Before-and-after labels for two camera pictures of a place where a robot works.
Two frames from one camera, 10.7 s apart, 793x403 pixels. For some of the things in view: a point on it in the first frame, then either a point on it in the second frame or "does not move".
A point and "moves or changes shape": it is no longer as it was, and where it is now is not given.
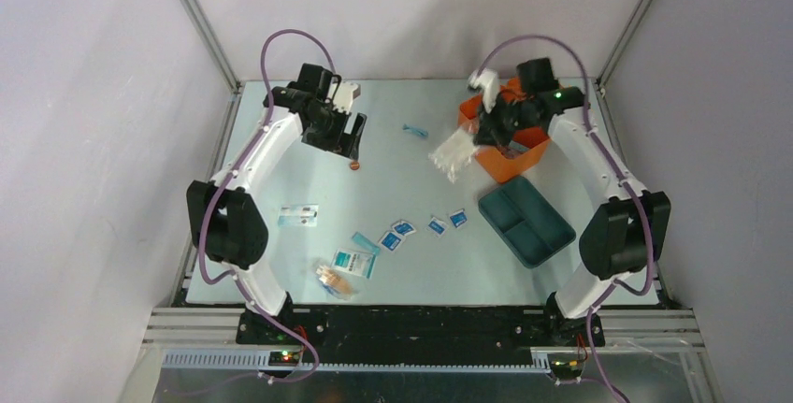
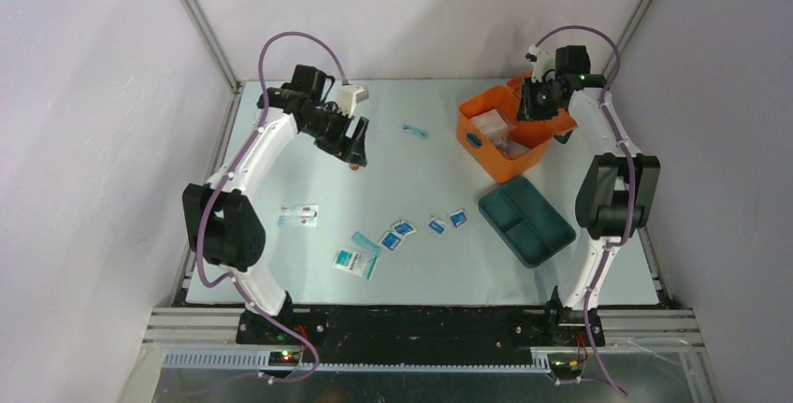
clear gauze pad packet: x=454 y=152 moves or changes shape
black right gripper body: x=505 y=118 -> x=539 y=99
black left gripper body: x=329 y=131 does not move
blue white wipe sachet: x=391 y=241 does not move
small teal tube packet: x=417 y=130 does not move
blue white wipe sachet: x=459 y=218 does not move
